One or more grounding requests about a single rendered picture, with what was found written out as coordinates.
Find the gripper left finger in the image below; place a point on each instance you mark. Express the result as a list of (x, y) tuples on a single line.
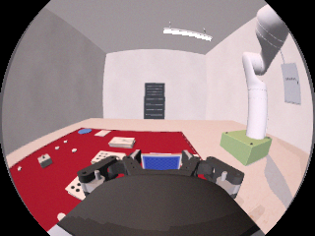
[(98, 170)]

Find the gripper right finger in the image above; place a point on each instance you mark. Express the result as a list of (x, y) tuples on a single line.
[(223, 172)]

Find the blue-backed plywood card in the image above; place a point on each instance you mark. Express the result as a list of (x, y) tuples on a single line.
[(161, 162)]

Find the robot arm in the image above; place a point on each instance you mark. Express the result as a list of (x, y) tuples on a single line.
[(257, 98)]

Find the white card pile six pips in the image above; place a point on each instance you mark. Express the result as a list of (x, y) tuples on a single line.
[(108, 155)]

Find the white card pile five pips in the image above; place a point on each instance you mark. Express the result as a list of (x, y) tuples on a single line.
[(76, 188)]

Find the white card pile two pips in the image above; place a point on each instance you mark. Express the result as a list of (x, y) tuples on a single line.
[(122, 142)]

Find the pale wide rule card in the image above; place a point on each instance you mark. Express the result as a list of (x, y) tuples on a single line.
[(102, 133)]

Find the pale beige stone table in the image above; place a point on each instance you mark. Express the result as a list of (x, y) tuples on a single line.
[(213, 137)]

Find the blue flat disc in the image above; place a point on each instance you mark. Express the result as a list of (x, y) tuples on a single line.
[(85, 131)]

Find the grey block with peg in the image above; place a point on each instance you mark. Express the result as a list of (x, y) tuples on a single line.
[(44, 160)]

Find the red felt mat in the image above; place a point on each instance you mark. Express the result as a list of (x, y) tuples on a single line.
[(42, 187)]

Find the white ceiling light bar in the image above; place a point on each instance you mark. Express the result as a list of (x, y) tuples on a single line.
[(187, 32)]

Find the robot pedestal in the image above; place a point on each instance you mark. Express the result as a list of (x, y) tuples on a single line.
[(244, 147)]

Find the grey wall cabinet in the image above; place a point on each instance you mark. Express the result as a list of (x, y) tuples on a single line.
[(292, 83)]

